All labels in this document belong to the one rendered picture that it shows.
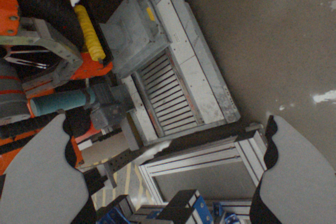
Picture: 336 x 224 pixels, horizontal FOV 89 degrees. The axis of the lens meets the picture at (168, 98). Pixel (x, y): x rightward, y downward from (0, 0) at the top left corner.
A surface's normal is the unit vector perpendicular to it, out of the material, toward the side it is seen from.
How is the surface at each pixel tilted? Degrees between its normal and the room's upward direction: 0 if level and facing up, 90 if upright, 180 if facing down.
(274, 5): 0
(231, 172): 0
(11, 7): 90
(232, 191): 0
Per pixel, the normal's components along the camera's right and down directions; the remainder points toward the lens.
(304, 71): -0.59, 0.22
